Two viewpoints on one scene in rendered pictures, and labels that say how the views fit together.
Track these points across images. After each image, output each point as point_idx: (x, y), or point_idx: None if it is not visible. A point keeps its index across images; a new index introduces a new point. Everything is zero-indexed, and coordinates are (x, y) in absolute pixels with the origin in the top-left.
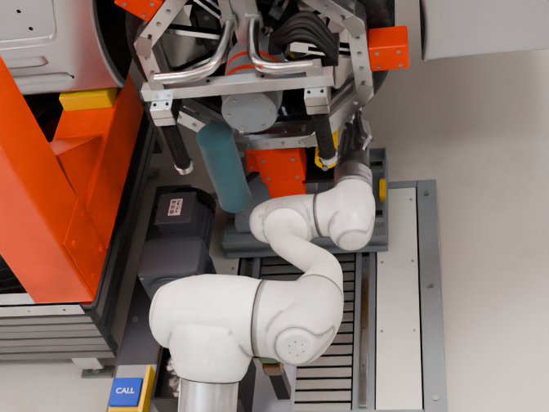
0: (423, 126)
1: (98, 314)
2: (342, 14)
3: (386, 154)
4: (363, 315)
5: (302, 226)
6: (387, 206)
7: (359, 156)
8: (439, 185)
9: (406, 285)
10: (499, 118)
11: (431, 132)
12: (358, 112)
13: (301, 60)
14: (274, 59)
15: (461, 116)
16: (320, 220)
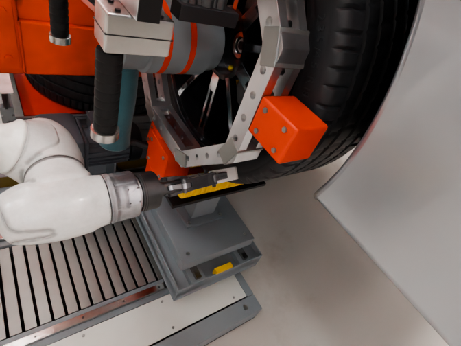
0: (305, 279)
1: (14, 118)
2: (272, 16)
3: (259, 259)
4: (97, 311)
5: (9, 155)
6: (215, 281)
7: (152, 185)
8: (263, 316)
9: (143, 334)
10: (348, 333)
11: (304, 287)
12: (222, 173)
13: None
14: (193, 29)
15: (330, 303)
16: (29, 173)
